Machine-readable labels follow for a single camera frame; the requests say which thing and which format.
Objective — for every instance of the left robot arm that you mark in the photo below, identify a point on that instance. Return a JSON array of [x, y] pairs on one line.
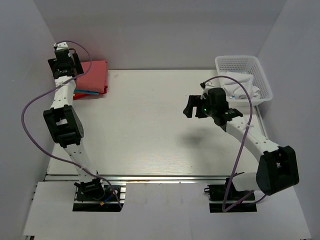
[[64, 124]]

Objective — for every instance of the folded red t-shirt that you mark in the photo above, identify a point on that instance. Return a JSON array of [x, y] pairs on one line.
[[104, 90]]

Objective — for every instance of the white plastic basket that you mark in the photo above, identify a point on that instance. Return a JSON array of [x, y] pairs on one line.
[[246, 64]]

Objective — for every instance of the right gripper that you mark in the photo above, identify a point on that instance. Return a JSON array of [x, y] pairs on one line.
[[194, 101]]

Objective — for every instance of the folded teal t-shirt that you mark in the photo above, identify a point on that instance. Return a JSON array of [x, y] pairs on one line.
[[77, 91]]

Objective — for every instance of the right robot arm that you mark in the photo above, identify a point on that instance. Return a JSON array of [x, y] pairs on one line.
[[277, 165]]

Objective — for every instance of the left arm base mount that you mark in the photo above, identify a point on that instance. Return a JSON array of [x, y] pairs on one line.
[[102, 200]]

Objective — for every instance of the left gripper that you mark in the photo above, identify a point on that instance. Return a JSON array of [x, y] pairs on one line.
[[77, 64]]

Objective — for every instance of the white t-shirt in basket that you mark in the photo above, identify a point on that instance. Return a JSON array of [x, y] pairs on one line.
[[234, 90]]

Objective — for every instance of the folded orange t-shirt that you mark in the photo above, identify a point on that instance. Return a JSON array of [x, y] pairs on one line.
[[78, 96]]

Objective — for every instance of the salmon pink t-shirt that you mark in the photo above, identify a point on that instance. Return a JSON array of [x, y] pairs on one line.
[[96, 78]]

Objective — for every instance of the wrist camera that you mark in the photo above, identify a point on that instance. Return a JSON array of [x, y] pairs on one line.
[[62, 46], [206, 86]]

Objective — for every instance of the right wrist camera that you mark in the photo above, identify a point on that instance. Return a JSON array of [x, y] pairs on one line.
[[206, 86]]

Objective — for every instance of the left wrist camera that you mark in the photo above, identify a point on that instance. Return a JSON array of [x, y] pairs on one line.
[[62, 46]]

